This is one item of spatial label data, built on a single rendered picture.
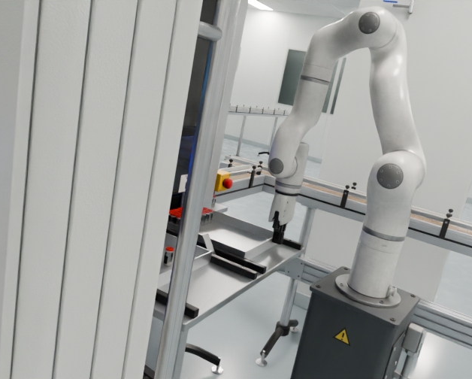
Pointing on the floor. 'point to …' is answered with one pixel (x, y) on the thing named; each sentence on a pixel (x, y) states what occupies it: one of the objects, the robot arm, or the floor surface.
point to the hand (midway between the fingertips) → (278, 237)
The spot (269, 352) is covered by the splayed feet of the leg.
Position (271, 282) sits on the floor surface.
